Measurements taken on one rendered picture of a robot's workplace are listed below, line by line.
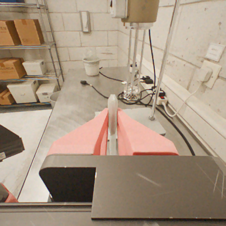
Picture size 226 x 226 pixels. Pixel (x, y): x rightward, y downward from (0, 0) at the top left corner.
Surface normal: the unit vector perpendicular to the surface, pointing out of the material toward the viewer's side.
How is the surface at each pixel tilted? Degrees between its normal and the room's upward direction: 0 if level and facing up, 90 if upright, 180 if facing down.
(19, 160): 0
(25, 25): 89
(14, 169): 0
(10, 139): 65
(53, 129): 0
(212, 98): 90
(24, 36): 89
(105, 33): 90
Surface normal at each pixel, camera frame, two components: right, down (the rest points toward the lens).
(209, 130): -0.99, 0.08
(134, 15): -0.41, 0.54
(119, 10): 0.15, 0.59
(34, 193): 0.00, -0.81
